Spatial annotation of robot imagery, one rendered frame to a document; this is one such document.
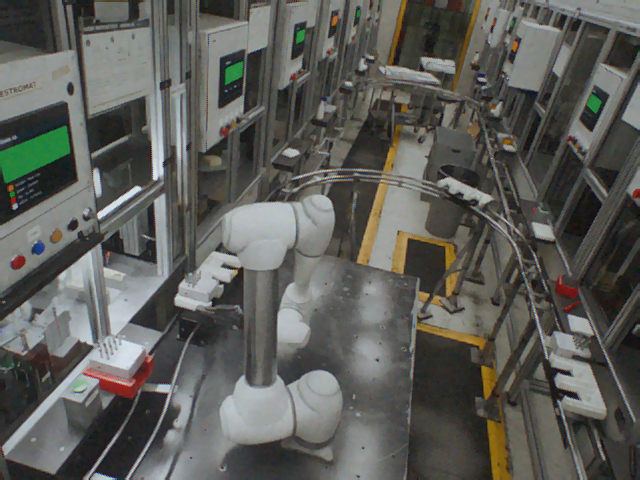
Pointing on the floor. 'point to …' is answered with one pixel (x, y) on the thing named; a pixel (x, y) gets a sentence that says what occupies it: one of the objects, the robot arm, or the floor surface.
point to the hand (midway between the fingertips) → (205, 310)
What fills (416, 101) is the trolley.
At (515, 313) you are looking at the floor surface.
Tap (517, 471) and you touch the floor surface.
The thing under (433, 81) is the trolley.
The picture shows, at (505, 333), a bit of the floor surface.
